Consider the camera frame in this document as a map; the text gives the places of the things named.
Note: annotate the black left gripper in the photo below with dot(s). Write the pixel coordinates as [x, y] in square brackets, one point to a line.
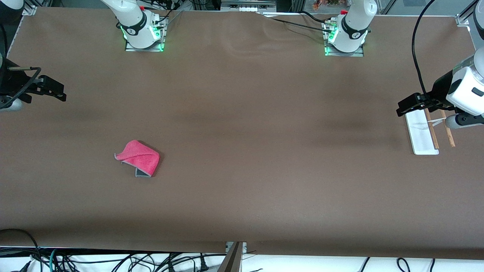
[438, 89]

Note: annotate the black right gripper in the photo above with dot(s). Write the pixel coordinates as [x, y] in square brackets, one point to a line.
[11, 81]

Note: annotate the pink microfibre towel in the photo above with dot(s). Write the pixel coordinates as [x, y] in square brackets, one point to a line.
[140, 156]

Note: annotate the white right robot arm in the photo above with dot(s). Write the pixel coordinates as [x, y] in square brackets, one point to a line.
[134, 22]

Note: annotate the white rectangular tray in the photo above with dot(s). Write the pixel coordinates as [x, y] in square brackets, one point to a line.
[421, 136]

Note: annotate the orange red background object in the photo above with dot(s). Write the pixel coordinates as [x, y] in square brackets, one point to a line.
[321, 4]

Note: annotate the brown table cover sheet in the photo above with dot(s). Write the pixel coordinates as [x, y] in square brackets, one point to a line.
[242, 132]

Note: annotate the grey metal box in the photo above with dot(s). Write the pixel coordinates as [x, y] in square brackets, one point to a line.
[264, 4]

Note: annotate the white power strip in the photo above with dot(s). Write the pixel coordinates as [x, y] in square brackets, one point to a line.
[249, 9]

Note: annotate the silver table corner bracket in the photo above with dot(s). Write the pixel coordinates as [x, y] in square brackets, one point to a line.
[29, 10]
[462, 19]

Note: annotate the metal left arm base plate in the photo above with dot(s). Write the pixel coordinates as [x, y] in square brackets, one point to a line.
[346, 54]

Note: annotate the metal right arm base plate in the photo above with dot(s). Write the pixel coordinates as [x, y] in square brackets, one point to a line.
[145, 49]

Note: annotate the aluminium post with bracket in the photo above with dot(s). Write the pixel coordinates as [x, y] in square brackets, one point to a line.
[232, 260]

